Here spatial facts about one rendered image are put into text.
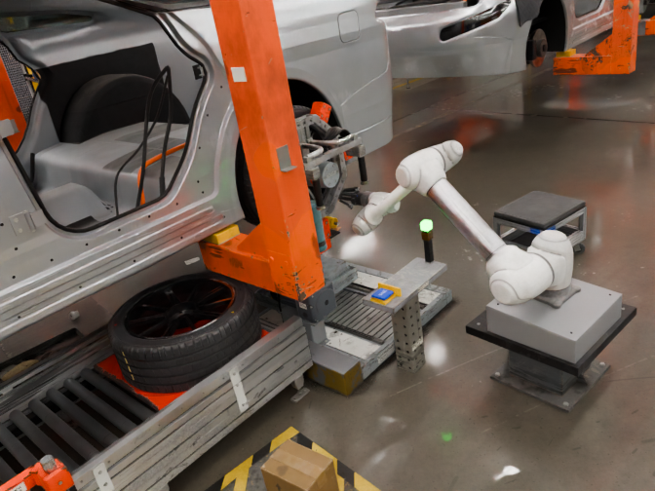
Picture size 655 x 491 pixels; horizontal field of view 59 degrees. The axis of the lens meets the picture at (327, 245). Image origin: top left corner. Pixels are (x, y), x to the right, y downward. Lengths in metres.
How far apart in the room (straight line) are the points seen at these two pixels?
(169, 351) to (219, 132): 1.00
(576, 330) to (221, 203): 1.60
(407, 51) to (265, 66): 3.18
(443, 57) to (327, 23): 2.09
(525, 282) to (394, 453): 0.85
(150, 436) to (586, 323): 1.67
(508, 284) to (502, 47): 3.17
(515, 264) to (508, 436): 0.69
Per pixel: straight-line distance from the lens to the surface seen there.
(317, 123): 3.00
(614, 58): 5.94
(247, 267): 2.65
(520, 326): 2.43
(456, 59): 5.12
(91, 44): 4.39
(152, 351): 2.48
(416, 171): 2.39
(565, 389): 2.69
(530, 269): 2.30
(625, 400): 2.73
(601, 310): 2.50
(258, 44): 2.18
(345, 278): 3.37
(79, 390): 2.87
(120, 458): 2.27
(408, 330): 2.68
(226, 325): 2.48
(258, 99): 2.17
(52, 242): 2.41
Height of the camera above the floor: 1.76
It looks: 25 degrees down
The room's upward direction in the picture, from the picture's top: 10 degrees counter-clockwise
